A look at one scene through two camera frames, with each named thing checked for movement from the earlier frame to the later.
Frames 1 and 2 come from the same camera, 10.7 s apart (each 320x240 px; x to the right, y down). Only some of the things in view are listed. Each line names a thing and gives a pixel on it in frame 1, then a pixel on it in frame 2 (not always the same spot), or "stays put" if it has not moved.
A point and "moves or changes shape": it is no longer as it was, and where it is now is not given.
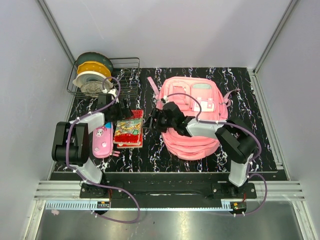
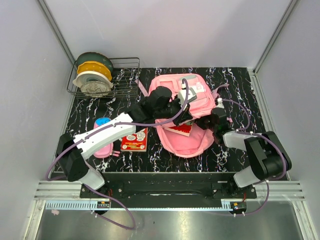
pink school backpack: x=206 y=99 moves or changes shape
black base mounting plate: x=168 y=190 stays put
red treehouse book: x=128 y=131 moves or changes shape
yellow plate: x=91 y=66 stays put
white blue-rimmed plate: x=92 y=76 stays put
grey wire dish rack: x=125 y=76 stays put
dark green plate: x=96 y=57 stays put
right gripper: x=156 y=114 -> x=196 y=120
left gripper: x=121 y=115 -> x=184 y=116
